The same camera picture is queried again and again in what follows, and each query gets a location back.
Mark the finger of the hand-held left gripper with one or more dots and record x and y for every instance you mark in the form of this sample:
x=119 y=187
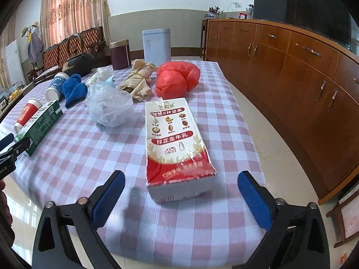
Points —
x=19 y=147
x=6 y=141

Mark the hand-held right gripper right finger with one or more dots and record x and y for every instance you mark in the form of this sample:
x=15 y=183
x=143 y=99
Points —
x=255 y=204

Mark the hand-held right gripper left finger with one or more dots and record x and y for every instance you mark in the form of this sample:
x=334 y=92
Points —
x=109 y=199

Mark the green cardboard box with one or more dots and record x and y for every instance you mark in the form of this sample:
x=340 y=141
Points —
x=42 y=123

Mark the red white milk carton box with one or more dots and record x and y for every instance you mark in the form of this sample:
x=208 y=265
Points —
x=174 y=145

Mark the person's left hand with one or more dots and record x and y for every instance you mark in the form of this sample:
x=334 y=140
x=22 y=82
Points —
x=2 y=201

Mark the red white paper cup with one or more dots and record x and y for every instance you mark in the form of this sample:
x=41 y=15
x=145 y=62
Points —
x=26 y=113

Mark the pink checkered tablecloth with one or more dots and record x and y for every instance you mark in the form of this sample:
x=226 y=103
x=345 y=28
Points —
x=92 y=157

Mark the yellow fruit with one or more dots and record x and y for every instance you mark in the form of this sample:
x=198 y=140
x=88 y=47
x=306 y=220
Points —
x=14 y=94

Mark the blue patterned paper cup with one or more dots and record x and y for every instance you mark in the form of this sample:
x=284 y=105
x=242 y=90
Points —
x=57 y=85

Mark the blue towel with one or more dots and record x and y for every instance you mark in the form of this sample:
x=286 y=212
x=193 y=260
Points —
x=74 y=91

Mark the white refrigerator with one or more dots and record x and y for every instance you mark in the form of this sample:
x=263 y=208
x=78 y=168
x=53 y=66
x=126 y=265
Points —
x=14 y=61

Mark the clear plastic bag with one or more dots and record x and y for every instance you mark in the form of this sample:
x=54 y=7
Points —
x=109 y=106

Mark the wooden sofa bench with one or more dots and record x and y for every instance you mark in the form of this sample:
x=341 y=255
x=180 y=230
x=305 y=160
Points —
x=53 y=56

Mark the coat rack with hats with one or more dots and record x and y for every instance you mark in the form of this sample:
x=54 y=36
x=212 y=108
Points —
x=35 y=44

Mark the black iron teapot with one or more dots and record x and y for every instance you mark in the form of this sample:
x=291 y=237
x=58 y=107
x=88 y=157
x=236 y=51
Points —
x=77 y=63

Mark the rolled beige cloth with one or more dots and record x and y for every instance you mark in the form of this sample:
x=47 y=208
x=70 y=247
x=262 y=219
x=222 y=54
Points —
x=137 y=81

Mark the wooden sideboard cabinet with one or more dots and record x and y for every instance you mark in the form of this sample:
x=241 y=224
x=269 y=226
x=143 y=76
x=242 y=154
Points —
x=294 y=89

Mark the maroon round canister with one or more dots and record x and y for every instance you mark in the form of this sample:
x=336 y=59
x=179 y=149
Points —
x=119 y=56

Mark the red plastic bag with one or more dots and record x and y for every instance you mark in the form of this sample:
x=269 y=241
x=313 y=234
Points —
x=175 y=80

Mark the beige patterned curtain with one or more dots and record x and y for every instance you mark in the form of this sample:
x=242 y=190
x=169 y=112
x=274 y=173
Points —
x=73 y=8

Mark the light blue tin box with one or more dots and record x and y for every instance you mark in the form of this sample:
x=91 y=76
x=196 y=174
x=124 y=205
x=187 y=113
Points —
x=156 y=46

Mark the small red box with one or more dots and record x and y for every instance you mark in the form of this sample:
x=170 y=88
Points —
x=243 y=15

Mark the cup with pens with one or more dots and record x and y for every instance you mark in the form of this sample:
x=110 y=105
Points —
x=250 y=11

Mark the potted plant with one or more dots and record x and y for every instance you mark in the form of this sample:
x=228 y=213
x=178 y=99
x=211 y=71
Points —
x=213 y=12

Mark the black television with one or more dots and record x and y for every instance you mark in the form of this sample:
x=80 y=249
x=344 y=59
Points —
x=303 y=5

